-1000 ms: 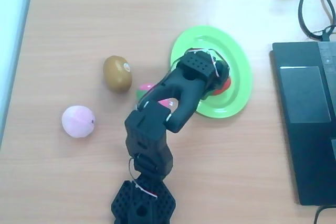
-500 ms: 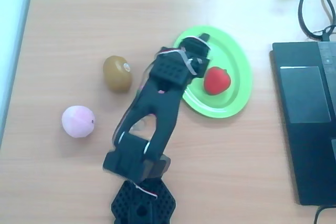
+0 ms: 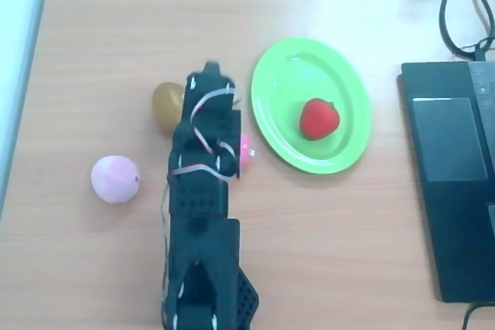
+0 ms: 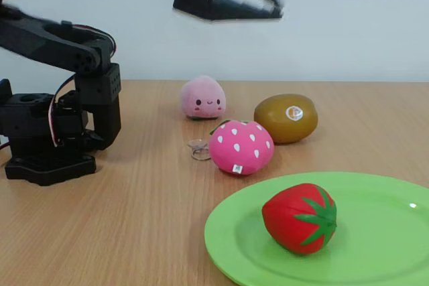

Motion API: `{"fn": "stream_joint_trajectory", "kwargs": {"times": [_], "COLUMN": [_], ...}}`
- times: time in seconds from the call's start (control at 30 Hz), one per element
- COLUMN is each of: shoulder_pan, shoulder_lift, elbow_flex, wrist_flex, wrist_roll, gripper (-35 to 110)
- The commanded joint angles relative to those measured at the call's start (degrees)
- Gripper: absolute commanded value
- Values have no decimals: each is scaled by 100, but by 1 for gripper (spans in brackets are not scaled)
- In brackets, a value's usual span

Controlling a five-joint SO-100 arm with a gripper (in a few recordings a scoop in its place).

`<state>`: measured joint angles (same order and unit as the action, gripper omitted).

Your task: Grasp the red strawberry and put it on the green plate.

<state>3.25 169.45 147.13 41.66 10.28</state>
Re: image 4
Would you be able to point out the red strawberry squishy toy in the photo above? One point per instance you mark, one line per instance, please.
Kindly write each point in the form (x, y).
(291, 222)

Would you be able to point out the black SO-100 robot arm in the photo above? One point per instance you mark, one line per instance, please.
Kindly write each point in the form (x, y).
(100, 115)

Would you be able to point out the pink strawberry plush toy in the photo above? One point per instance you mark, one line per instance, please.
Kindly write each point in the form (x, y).
(241, 148)

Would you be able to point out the green plastic plate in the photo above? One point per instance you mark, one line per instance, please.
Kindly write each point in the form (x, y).
(241, 232)

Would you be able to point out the light pink peach plush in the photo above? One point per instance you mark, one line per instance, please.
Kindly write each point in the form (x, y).
(204, 96)

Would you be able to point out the brown kiwi toy with sticker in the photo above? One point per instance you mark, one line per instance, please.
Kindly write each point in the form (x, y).
(285, 125)

